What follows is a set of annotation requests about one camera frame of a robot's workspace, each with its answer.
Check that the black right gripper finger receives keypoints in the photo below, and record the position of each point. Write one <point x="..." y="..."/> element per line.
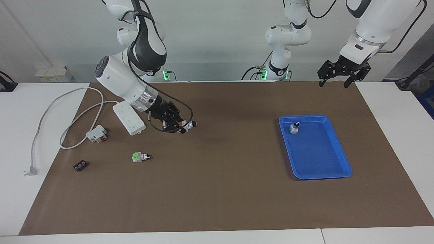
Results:
<point x="179" y="116"/>
<point x="172" y="128"/>

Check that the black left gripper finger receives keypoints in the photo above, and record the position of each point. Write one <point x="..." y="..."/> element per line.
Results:
<point x="327" y="69"/>
<point x="360" y="72"/>

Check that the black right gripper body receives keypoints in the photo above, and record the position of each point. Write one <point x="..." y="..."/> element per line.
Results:
<point x="164" y="110"/>

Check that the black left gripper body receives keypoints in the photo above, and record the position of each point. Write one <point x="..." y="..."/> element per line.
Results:
<point x="351" y="64"/>

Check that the orange white knob switch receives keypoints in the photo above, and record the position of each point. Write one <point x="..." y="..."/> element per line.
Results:
<point x="190" y="125"/>

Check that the white power strip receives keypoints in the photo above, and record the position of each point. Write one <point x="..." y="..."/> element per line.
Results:
<point x="130" y="122"/>

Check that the black stand with pole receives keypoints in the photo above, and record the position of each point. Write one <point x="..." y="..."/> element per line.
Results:
<point x="407" y="83"/>

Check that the white red circuit breaker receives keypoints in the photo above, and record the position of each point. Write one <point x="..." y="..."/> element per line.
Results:
<point x="96" y="134"/>

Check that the blue crate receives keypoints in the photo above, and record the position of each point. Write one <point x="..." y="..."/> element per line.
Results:
<point x="428" y="101"/>

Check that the brown paper table mat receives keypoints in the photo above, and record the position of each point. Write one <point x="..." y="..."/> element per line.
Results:
<point x="217" y="189"/>

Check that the blue plastic tray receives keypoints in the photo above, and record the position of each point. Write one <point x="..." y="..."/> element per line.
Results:
<point x="315" y="156"/>

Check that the dark brown terminal block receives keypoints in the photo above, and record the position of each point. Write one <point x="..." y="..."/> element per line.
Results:
<point x="80" y="165"/>

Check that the white background box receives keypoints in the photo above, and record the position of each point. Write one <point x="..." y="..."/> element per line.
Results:
<point x="52" y="74"/>

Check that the black clamp device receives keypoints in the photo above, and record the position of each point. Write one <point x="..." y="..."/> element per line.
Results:
<point x="6" y="84"/>

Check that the bright green push switch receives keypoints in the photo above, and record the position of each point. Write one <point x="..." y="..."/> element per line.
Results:
<point x="137" y="157"/>

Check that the grey switch in tray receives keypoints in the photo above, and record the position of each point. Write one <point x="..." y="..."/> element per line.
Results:
<point x="294" y="128"/>

